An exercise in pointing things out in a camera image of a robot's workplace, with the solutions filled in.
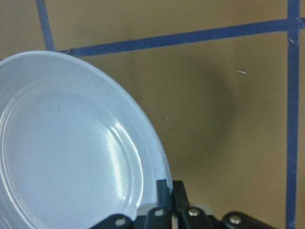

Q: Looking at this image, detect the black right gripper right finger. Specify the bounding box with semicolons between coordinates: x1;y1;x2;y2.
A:
173;180;274;229

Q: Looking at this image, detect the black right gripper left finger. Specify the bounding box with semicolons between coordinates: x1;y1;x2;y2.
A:
92;179;173;229

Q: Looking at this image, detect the blue plate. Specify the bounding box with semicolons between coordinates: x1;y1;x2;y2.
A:
0;51;172;229

